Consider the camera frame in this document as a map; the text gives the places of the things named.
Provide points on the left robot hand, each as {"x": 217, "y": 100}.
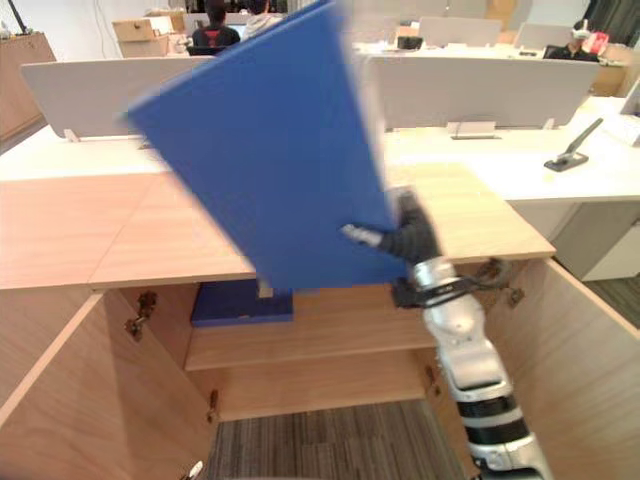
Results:
{"x": 194, "y": 470}

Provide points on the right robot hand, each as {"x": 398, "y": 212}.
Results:
{"x": 414, "y": 239}

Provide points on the blue folder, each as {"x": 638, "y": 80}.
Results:
{"x": 270, "y": 165}

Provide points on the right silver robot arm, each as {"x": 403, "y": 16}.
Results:
{"x": 470, "y": 360}

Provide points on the metal door hinge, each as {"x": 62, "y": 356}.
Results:
{"x": 213, "y": 406}
{"x": 515, "y": 296}
{"x": 140, "y": 315}

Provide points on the wooden cabinet door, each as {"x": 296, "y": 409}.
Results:
{"x": 85, "y": 395}
{"x": 565, "y": 370}

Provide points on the white office desk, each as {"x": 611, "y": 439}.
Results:
{"x": 530, "y": 165}

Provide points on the wooden office cabinet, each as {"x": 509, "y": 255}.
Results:
{"x": 280, "y": 280}

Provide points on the brown wooden cabinet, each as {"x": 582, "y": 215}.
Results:
{"x": 20, "y": 85}

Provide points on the grey desk partition panel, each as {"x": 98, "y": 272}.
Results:
{"x": 100, "y": 95}
{"x": 480, "y": 90}

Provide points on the blue file box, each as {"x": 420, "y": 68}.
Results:
{"x": 240, "y": 305}

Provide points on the black stapler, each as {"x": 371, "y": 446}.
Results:
{"x": 570, "y": 150}

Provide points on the person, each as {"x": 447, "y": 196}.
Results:
{"x": 215, "y": 27}
{"x": 577, "y": 42}
{"x": 257, "y": 20}

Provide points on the cardboard box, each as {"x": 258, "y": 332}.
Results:
{"x": 141, "y": 36}

